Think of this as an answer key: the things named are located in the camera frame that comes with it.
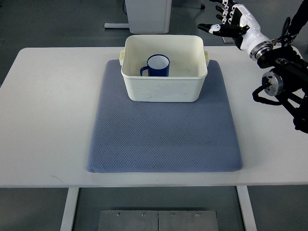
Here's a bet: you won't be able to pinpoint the blue mug white inside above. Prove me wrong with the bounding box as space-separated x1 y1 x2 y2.
140 54 170 77

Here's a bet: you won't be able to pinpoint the right white table leg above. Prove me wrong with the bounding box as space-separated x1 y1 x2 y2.
236 186 257 231

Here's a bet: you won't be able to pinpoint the white cabinet on base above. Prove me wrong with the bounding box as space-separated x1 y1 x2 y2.
104 0 172 34

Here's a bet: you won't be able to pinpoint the metal floor plate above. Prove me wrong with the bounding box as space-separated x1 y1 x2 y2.
98 210 218 231

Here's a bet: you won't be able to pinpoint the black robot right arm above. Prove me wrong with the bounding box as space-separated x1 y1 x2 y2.
252 17 308 133

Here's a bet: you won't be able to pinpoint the person leg black trousers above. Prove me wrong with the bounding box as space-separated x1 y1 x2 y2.
288 0 308 36

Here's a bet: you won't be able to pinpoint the small grey floor plate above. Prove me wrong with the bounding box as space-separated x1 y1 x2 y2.
222 37 235 44

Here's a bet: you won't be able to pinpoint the blue textured fabric mat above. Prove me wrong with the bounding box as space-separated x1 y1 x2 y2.
87 60 243 173

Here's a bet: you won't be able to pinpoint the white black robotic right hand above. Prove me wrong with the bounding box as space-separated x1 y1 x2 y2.
197 0 272 53

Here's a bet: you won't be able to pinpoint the white plastic storage box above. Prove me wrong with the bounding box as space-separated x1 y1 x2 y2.
119 35 209 102

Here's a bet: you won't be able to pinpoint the white table leg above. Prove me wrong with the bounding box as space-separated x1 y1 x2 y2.
60 187 79 231
236 186 257 231

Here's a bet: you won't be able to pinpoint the left white table leg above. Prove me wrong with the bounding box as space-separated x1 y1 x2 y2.
60 187 79 231

